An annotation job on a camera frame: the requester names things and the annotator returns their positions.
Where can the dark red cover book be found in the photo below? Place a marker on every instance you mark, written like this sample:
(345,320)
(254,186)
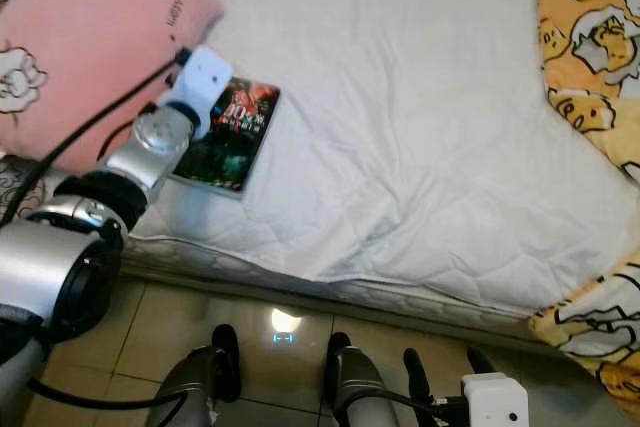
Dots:
(240,147)

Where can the pink embroidered pillow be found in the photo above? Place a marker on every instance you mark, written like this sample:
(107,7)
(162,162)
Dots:
(100,37)

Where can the white quilted mattress pad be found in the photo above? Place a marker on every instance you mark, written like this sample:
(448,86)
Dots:
(400,97)

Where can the grey right robot leg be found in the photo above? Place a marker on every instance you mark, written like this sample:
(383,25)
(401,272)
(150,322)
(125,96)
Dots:
(365,387)

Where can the yellow cartoon print blanket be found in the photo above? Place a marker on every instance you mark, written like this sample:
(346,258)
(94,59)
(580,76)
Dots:
(590,37)

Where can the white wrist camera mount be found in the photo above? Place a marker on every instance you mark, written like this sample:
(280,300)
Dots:
(208,77)
(495,402)

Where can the grey left robot leg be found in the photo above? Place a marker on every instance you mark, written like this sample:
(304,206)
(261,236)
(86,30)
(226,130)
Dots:
(195,387)

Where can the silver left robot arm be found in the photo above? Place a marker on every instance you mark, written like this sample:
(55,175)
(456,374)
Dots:
(50,277)

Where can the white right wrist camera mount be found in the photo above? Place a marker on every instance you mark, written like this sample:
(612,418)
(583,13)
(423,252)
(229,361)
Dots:
(495,402)

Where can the grey robot leg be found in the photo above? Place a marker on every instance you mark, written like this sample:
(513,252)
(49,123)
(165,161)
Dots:
(195,387)
(365,387)

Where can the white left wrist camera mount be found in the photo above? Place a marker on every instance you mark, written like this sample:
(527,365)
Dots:
(208,77)

